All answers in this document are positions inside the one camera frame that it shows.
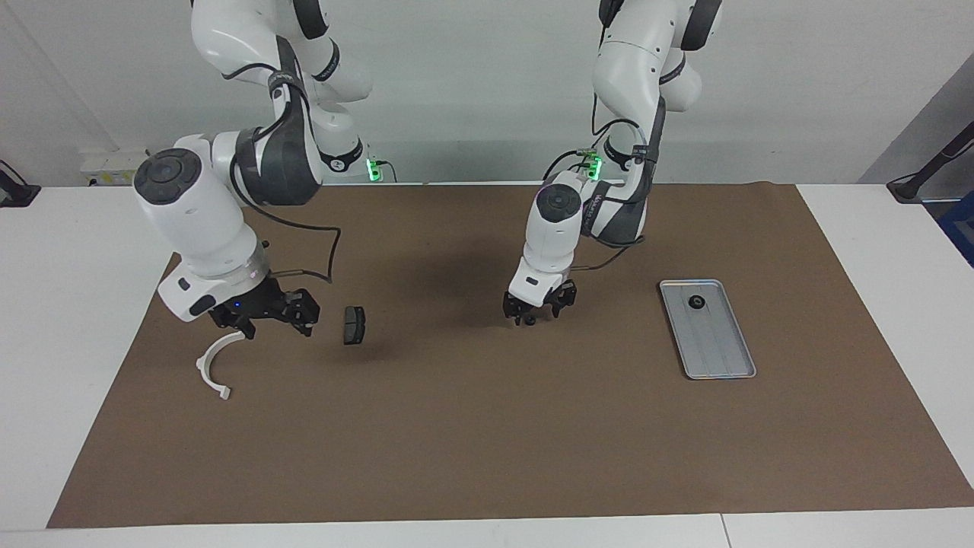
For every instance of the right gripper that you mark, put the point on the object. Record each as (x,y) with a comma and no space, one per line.
(190,301)

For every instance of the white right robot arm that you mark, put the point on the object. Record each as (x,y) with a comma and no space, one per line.
(190,205)

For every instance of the silver metal tray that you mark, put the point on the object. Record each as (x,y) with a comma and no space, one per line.
(711,342)

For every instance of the black stand with pole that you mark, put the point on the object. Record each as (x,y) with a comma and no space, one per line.
(909,186)

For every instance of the blue box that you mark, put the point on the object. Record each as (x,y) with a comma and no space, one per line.
(960,228)

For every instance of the black table clamp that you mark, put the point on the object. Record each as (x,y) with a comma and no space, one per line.
(17,194)

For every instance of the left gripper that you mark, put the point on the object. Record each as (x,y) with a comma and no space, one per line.
(536,285)

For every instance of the short dark brake pad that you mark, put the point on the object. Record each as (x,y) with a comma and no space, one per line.
(354,326)

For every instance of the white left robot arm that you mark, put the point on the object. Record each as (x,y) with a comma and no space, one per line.
(639,68)

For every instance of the brown table mat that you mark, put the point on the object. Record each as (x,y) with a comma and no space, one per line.
(487,441)

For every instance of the white power box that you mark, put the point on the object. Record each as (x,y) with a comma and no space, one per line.
(110,167)

